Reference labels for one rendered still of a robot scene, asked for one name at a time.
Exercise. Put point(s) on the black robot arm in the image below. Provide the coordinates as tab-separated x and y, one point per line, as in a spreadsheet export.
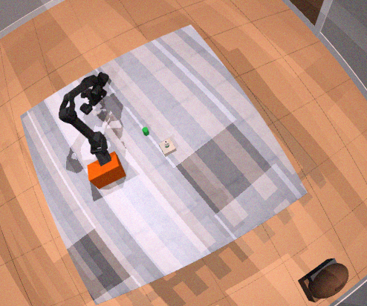
69	115

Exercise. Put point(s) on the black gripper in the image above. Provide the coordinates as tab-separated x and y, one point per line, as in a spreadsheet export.
87	108

